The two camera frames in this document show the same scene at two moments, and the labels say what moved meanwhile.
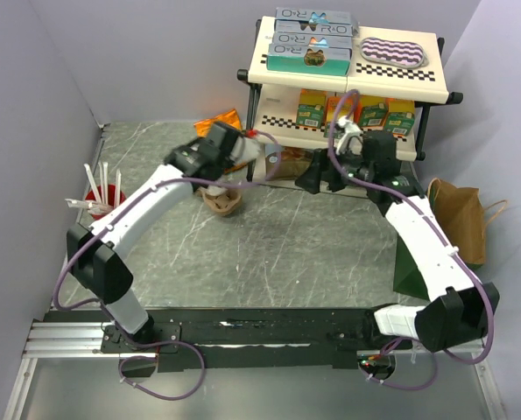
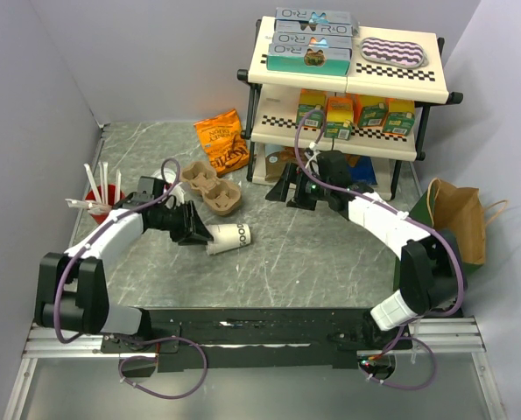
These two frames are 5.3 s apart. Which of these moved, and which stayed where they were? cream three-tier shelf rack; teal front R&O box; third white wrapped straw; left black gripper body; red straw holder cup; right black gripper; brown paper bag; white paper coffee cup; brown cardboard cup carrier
Moved: white paper coffee cup; left black gripper body; right black gripper
Stayed: red straw holder cup; third white wrapped straw; cream three-tier shelf rack; brown cardboard cup carrier; brown paper bag; teal front R&O box
